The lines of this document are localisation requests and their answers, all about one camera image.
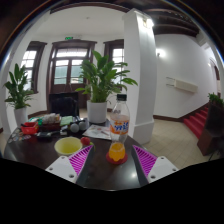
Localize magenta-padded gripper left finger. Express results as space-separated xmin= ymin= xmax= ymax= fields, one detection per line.
xmin=44 ymin=144 xmax=95 ymax=184

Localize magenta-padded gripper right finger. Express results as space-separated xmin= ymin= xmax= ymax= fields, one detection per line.
xmin=131 ymin=144 xmax=180 ymax=184

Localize clear orange drink bottle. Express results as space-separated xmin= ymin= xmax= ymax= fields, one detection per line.
xmin=107 ymin=93 xmax=131 ymax=164

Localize black flat case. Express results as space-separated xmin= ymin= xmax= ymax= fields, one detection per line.
xmin=35 ymin=130 xmax=61 ymax=140

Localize black microphone with grey head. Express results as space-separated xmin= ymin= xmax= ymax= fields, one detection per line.
xmin=69 ymin=121 xmax=80 ymax=134
xmin=78 ymin=118 xmax=90 ymax=132

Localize flat round red coaster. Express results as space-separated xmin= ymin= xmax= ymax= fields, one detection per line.
xmin=105 ymin=151 xmax=129 ymax=166

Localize brown wooden box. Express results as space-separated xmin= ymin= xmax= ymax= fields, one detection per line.
xmin=40 ymin=113 xmax=62 ymax=132

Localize green cloth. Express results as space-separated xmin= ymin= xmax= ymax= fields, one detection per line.
xmin=59 ymin=115 xmax=74 ymax=127

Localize white printed paper sheet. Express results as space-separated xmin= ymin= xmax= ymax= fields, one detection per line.
xmin=82 ymin=124 xmax=113 ymax=141

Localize red box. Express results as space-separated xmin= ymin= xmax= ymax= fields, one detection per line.
xmin=20 ymin=121 xmax=40 ymax=136

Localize red carpeted staircase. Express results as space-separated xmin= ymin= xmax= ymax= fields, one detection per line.
xmin=182 ymin=105 xmax=210 ymax=140

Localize dark wooden cabinet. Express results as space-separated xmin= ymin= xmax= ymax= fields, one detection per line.
xmin=196 ymin=103 xmax=224 ymax=158

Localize black office chair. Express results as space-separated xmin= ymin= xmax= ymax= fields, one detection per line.
xmin=48 ymin=91 xmax=80 ymax=117

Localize small green plant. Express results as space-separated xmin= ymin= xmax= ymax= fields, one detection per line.
xmin=207 ymin=92 xmax=224 ymax=108

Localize potted green plant white pot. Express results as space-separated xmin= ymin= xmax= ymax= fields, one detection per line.
xmin=75 ymin=49 xmax=139 ymax=125
xmin=3 ymin=63 xmax=35 ymax=127

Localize brown wooden double door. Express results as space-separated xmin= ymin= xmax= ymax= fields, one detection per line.
xmin=46 ymin=39 xmax=98 ymax=113

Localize brown framed window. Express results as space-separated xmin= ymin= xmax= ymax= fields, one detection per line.
xmin=19 ymin=40 xmax=48 ymax=94
xmin=103 ymin=38 xmax=125 ymax=84

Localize yellow cup with cherry handle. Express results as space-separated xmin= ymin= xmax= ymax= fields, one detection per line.
xmin=53 ymin=135 xmax=95 ymax=158

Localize white wall heater unit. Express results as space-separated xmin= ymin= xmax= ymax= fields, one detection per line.
xmin=165 ymin=76 xmax=199 ymax=94

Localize glowing wall lamp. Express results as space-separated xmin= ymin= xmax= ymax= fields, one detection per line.
xmin=155 ymin=48 xmax=167 ymax=58

